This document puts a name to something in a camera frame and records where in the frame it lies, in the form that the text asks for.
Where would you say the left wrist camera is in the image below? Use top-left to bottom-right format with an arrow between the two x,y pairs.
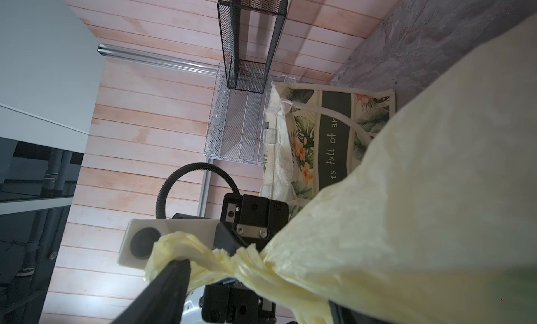
117,219 -> 219,269

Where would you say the cream canvas tote bag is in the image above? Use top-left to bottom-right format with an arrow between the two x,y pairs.
260,82 -> 396,217

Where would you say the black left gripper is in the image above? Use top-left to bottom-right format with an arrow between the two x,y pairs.
113,193 -> 289,324

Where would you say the white wire mesh rack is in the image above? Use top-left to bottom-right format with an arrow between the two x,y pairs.
204,63 -> 297,165

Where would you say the black mesh wall basket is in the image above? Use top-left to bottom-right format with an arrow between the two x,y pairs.
217,0 -> 289,94

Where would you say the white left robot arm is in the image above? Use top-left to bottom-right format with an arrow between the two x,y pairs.
155,163 -> 289,323

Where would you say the orange-print plastic grocery bag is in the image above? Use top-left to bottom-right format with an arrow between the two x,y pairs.
144,16 -> 536,323

